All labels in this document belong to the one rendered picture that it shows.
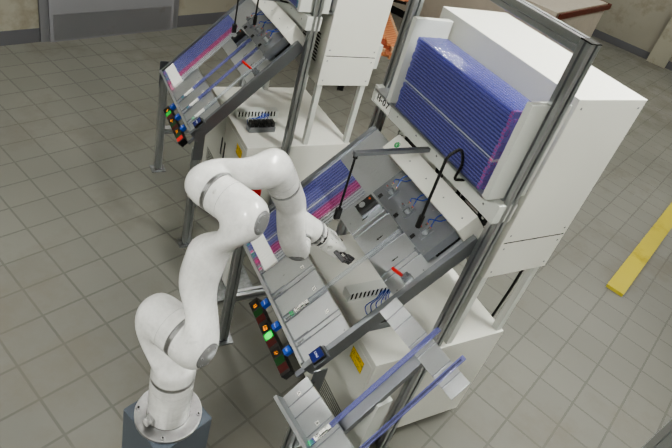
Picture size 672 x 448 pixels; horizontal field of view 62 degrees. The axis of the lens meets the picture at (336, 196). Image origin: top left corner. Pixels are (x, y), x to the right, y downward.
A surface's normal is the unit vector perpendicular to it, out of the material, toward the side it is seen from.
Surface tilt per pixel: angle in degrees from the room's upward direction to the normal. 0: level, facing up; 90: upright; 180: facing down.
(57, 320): 0
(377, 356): 0
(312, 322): 44
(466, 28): 90
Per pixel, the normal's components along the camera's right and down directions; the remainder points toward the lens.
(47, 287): 0.24, -0.79
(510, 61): -0.87, 0.08
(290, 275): -0.44, -0.51
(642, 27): -0.66, 0.29
